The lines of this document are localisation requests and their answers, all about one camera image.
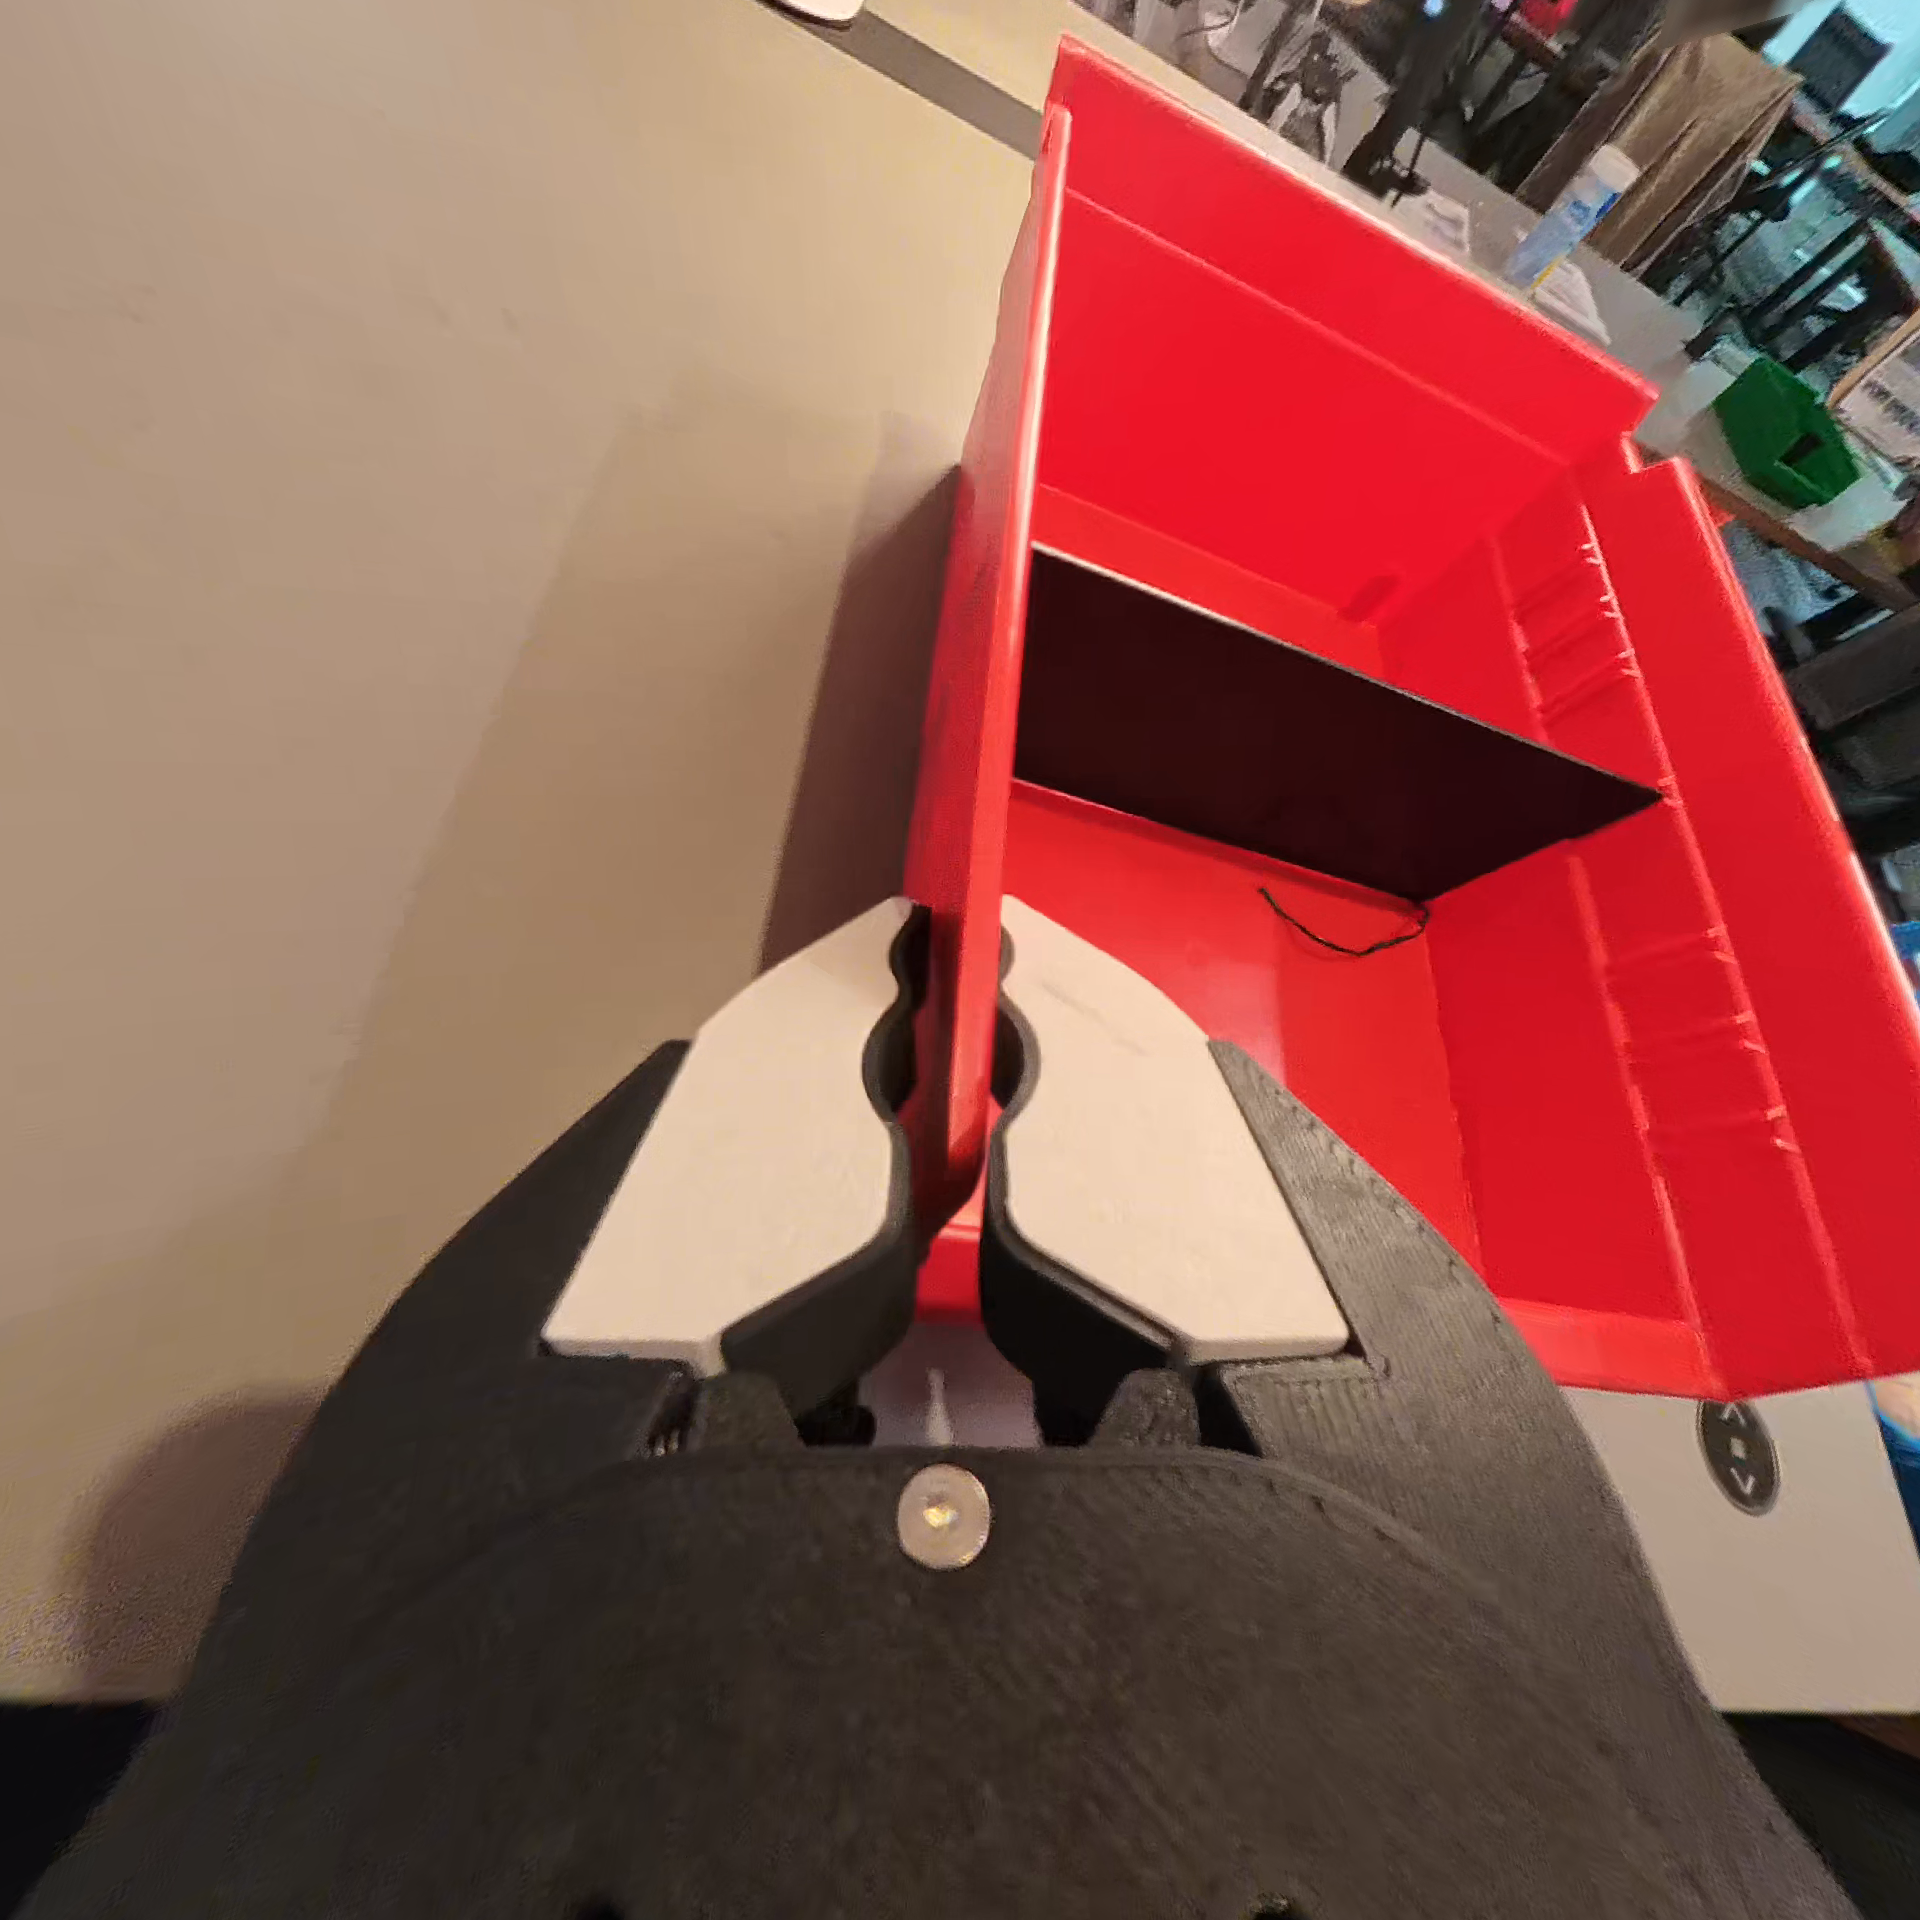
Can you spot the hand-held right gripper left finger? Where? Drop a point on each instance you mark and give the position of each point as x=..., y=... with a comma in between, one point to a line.
x=750, y=1184

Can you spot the white stand base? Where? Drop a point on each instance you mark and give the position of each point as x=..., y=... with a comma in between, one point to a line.
x=819, y=10

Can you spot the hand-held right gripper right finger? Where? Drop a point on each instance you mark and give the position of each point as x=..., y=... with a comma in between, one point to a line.
x=1142, y=1201

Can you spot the red storage bin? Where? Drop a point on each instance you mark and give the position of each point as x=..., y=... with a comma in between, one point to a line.
x=1245, y=421

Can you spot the white plastic bottle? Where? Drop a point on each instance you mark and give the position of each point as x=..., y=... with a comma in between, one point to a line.
x=1576, y=201

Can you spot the green storage bin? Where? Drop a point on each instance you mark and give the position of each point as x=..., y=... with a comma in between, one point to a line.
x=1779, y=434

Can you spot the black bin divider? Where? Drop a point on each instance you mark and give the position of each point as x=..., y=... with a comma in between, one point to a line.
x=1291, y=733

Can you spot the black desk control panel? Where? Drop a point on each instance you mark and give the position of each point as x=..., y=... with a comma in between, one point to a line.
x=1741, y=1453

